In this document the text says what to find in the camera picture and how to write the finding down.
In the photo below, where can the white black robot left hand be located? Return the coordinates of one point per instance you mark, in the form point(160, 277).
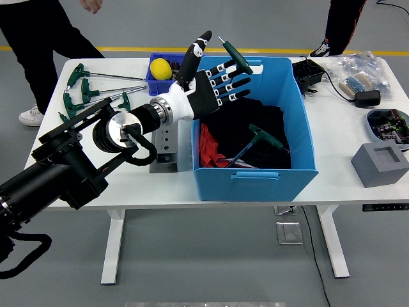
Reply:
point(201, 96)

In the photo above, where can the person's left hand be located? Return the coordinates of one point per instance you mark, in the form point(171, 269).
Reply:
point(92, 4)

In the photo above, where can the grey metal tool rack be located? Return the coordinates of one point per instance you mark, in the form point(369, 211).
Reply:
point(161, 166)

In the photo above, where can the large blue folding box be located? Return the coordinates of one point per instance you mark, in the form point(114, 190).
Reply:
point(255, 188)

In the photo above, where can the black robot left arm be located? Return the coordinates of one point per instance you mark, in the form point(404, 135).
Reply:
point(48, 179)

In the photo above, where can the dark small parts pile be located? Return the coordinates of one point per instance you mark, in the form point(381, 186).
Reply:
point(175, 66)

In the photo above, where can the small blue plastic bin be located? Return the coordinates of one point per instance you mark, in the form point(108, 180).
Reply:
point(156, 86)

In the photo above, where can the yellow lemon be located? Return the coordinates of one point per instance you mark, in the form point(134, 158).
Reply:
point(161, 68)

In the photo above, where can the red cloth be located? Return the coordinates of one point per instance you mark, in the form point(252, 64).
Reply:
point(207, 147)

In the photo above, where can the black cloth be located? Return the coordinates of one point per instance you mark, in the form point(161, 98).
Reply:
point(255, 115)

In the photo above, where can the black charger tray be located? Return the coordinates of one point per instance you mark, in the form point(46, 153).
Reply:
point(308, 72)

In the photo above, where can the small metal floor plate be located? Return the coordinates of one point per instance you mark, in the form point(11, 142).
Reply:
point(286, 210)

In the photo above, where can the beige resistor strip bundle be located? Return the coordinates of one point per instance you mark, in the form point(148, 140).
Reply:
point(354, 84)

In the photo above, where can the person with red-striped legs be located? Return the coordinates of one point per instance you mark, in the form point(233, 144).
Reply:
point(342, 25)

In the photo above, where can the clear plastic parts bag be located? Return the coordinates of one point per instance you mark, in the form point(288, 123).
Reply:
point(361, 64)

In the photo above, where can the square metal floor plate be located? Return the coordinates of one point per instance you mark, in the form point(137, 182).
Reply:
point(289, 233)

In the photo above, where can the black power adapter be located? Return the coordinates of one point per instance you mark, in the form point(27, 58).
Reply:
point(367, 99)

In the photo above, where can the pale blue oval tray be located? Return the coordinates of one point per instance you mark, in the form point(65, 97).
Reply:
point(370, 129)

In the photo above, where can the white table leg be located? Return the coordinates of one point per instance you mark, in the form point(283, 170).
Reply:
point(113, 249)
point(335, 249)

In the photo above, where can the grey foam block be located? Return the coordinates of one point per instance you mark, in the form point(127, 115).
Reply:
point(367, 166)

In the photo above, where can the electronic parts pile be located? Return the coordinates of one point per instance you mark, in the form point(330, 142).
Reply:
point(390, 128)

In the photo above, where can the black table control panel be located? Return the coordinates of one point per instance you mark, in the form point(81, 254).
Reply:
point(383, 207)

